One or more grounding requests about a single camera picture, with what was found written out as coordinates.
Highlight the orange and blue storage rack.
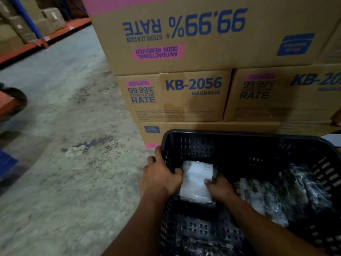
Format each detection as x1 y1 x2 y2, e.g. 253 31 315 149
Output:
0 0 92 65

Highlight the pile of clear wrapped packets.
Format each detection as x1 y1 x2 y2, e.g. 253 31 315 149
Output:
174 162 337 256

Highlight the blue pallet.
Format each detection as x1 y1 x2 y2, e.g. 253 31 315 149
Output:
0 150 19 182

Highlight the person's right hand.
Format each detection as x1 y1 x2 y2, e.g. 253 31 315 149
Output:
204 174 237 203

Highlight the person's left forearm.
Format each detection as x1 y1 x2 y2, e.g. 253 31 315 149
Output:
102 193 171 256

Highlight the person's right forearm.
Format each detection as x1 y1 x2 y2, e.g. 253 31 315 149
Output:
217 196 324 256

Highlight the black plastic basket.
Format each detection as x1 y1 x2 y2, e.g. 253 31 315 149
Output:
159 129 341 256

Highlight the large printed cardboard box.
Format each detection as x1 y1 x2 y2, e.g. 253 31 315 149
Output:
81 0 341 76

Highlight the person's left hand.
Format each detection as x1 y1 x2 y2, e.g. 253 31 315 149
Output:
140 146 184 199

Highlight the row of plain cardboard boxes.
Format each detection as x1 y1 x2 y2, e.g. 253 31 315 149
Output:
0 0 67 55

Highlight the orange pallet jack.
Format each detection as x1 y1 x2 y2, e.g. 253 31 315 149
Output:
0 82 28 121

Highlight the white paper sheet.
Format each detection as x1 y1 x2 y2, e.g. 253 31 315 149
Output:
320 133 341 147

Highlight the white plastic packet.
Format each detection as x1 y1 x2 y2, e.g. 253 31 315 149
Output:
179 161 217 204

